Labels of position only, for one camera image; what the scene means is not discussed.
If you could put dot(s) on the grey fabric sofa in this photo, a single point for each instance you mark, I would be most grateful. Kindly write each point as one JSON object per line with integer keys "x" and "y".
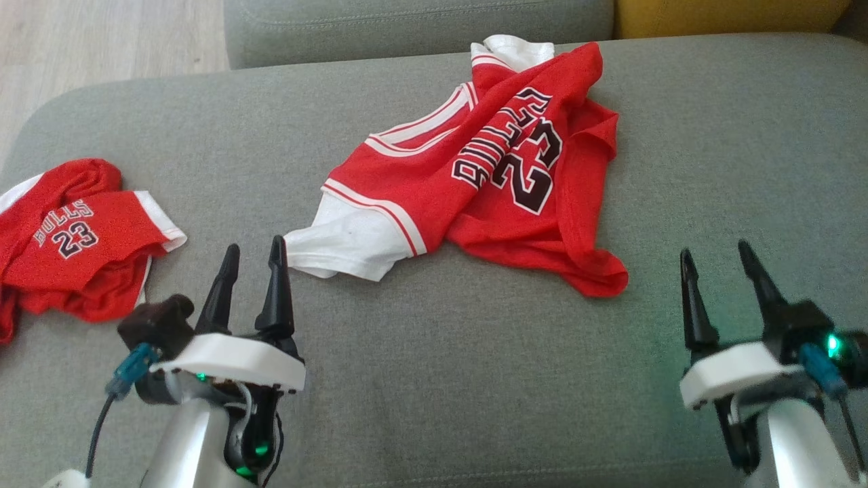
{"x": 434, "y": 379}

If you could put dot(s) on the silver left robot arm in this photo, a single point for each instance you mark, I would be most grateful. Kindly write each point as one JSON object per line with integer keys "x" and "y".
{"x": 190, "y": 447}

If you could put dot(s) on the yellow sofa cushion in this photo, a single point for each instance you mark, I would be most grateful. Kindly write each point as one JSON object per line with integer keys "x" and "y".
{"x": 732, "y": 17}

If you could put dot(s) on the grey sofa back cushion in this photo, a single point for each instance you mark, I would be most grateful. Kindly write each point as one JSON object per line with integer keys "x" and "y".
{"x": 420, "y": 27}

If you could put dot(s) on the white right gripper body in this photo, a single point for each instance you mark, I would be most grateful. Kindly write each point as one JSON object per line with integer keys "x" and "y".
{"x": 732, "y": 373}

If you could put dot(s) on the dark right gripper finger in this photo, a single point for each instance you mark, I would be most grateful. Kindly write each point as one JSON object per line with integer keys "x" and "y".
{"x": 763, "y": 291}
{"x": 697, "y": 312}

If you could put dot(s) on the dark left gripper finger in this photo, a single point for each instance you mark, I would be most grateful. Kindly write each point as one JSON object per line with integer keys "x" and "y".
{"x": 220, "y": 298}
{"x": 277, "y": 298}

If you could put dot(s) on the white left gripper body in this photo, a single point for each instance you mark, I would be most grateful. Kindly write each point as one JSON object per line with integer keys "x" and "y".
{"x": 230, "y": 359}

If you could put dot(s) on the red Bulls 23 shorts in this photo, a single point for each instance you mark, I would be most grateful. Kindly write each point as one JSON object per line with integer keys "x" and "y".
{"x": 68, "y": 251}

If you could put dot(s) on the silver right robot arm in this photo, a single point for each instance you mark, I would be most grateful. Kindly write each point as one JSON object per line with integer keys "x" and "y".
{"x": 800, "y": 447}

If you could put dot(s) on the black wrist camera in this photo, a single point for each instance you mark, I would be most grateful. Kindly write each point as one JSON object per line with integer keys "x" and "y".
{"x": 807, "y": 325}
{"x": 156, "y": 325}

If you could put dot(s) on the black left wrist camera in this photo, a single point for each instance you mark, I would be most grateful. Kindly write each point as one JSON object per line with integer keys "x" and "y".
{"x": 156, "y": 325}

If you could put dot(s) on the red white basketball jersey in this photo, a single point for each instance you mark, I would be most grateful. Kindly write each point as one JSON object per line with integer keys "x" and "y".
{"x": 475, "y": 183}

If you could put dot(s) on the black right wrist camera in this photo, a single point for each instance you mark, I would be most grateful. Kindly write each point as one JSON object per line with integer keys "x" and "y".
{"x": 807, "y": 325}

